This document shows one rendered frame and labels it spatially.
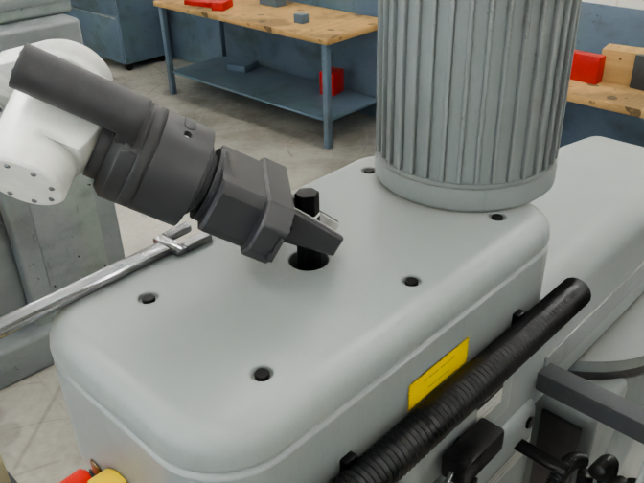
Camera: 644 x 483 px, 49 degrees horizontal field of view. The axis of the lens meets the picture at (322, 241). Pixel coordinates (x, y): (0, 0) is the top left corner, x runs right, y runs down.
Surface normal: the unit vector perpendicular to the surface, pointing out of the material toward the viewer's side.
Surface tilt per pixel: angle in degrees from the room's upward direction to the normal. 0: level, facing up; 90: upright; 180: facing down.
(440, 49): 90
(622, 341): 0
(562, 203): 0
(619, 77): 90
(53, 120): 47
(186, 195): 86
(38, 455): 0
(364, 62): 90
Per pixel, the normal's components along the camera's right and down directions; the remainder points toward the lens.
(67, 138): 0.46, -0.33
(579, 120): -0.69, 0.38
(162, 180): 0.19, 0.38
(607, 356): -0.03, -0.86
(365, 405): 0.72, 0.33
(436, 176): -0.50, 0.45
